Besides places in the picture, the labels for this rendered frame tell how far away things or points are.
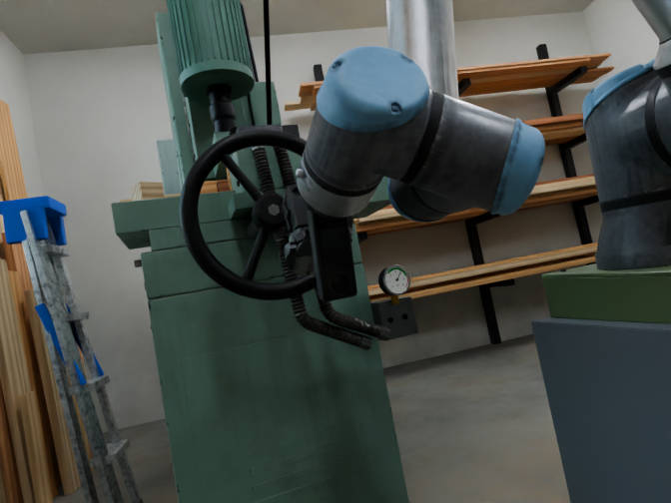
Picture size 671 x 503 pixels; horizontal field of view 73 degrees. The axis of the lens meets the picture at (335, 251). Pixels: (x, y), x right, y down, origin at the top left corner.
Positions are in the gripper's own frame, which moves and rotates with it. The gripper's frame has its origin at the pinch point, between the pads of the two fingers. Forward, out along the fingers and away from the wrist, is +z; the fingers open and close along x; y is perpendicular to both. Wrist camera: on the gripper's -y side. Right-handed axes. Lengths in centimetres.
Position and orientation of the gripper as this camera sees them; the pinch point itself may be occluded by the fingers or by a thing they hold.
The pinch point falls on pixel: (307, 273)
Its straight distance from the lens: 69.4
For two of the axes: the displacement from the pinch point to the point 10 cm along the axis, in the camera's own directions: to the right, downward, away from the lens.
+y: -2.7, -8.8, 4.0
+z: -2.4, 4.6, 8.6
